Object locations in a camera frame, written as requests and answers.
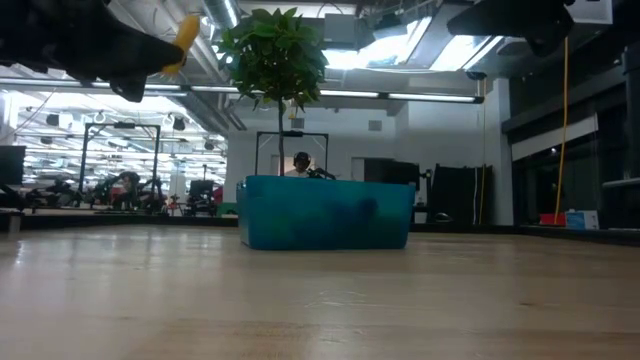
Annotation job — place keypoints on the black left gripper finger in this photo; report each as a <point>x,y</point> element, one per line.
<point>135,55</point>
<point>129,87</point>

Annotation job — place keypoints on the yellow corn toy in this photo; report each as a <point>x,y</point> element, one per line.
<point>187,35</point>

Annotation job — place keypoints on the blue plastic tupperware container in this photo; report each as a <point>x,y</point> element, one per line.
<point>325,215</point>

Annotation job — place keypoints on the person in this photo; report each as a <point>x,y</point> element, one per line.
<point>131,180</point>
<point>301,160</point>

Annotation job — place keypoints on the green artificial plant black pot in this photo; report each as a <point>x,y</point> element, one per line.
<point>275,55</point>

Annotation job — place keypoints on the black computer monitor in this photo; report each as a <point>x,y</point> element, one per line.
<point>12,165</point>

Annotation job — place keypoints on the black panel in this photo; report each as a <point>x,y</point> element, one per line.
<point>462,192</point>

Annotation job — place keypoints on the red box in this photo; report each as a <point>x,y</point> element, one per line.
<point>552,219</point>

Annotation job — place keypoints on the black cabinet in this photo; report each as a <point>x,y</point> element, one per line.
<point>390,172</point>

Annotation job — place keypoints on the blue white box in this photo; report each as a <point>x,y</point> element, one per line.
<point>582,220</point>

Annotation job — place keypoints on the black rig frame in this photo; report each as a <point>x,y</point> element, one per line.
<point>120,125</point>
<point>292,133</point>

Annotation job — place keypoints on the black aluminium table frame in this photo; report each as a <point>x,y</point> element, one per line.
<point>100,221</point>

